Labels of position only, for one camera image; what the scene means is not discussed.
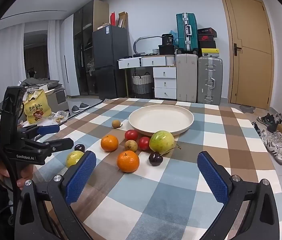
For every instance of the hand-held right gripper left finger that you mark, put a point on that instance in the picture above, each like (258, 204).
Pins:
(81, 177)

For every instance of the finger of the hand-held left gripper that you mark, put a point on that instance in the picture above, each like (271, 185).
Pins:
(48, 129)
(61, 143)

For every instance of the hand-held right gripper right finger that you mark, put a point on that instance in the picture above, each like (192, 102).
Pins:
(213, 180)

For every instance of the dark purple cherry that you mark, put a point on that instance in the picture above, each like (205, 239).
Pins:
(155, 158)
(79, 147)

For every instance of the yellow green round fruit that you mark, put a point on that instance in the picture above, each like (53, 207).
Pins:
(74, 158)

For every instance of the orange mandarin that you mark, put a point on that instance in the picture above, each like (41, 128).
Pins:
(109, 143)
(128, 161)

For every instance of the large brown longan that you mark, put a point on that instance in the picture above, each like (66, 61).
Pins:
(131, 145)

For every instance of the large green pink-blushed fruit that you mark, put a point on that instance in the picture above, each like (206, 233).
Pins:
(162, 141)

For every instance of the red tomato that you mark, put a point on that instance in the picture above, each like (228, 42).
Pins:
(131, 135)
(144, 143)

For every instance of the cream round plate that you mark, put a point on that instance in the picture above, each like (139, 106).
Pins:
(161, 118)

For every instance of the person's left hand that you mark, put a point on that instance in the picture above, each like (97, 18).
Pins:
(3, 171)

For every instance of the clear snack bag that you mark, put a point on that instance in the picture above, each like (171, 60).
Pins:
(60, 117)

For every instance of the yellow snack bag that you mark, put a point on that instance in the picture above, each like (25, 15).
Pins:
(37, 107)

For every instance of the grey slipper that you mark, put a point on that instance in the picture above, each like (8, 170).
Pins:
(76, 109)
(84, 105)

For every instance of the checkered tablecloth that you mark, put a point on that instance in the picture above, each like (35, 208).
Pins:
(170, 192)

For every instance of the grey clothes pile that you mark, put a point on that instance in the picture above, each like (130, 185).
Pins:
(38, 83)

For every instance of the small brown longan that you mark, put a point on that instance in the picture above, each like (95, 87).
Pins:
(116, 124)

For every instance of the pile of worn sneakers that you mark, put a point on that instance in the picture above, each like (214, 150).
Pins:
(273, 140)

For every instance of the white cabinet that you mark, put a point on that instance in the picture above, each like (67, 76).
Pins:
(69, 55)

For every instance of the grey door mat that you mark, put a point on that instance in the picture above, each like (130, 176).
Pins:
(247, 108)

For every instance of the dark glass wardrobe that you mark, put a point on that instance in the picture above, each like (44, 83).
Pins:
(81, 55)

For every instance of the black fridge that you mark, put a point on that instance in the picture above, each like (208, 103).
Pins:
(109, 55)

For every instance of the woven laundry basket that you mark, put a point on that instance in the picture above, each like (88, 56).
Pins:
(142, 82)

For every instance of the beige suitcase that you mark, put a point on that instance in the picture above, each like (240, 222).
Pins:
(186, 80)

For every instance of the silver suitcase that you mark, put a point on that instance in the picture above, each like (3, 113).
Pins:
(209, 70)

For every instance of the wooden door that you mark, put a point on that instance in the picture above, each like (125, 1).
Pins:
(250, 75)

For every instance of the white drawer desk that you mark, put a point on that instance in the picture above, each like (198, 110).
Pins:
(164, 73)

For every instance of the yellow black shoe box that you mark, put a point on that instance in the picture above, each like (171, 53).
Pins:
(209, 52)

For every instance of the red black shoe box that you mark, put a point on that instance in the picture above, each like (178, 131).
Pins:
(207, 38)

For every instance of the teal suitcase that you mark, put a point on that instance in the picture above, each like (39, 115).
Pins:
(182, 40)

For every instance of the blue plastic bag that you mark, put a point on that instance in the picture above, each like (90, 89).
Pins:
(173, 35)

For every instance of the chrome curved frame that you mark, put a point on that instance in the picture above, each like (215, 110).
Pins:
(141, 39)

